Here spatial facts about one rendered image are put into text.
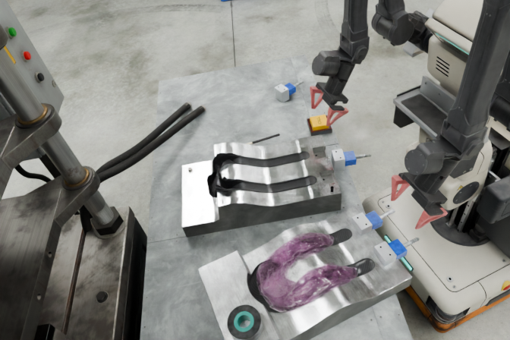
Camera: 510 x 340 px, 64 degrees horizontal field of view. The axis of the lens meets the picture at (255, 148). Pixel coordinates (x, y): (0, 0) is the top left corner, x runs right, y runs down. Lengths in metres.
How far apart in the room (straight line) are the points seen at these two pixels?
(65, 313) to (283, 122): 0.98
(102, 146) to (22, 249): 1.88
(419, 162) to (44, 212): 0.99
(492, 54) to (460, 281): 1.20
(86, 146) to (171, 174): 1.64
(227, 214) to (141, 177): 1.51
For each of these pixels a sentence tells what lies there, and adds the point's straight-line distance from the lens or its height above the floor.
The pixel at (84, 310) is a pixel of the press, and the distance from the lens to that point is 1.38.
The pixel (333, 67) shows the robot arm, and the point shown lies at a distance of 1.22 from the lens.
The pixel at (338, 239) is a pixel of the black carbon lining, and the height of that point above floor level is 0.85.
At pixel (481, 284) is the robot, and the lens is 1.90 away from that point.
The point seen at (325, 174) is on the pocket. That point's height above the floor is 0.87.
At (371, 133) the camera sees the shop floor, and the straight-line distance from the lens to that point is 2.71.
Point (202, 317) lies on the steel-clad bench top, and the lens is 1.22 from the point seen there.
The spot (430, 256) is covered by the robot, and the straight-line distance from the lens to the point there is 1.90.
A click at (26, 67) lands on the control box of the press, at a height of 1.28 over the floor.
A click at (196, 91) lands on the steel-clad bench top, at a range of 1.86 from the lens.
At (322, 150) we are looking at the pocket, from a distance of 1.41.
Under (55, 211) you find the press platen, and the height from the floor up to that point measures 1.04.
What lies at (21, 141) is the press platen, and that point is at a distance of 1.12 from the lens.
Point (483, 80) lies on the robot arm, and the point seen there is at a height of 1.39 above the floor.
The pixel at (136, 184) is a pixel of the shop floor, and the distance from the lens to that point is 2.69.
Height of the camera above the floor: 1.90
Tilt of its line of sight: 46 degrees down
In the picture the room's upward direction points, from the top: 11 degrees counter-clockwise
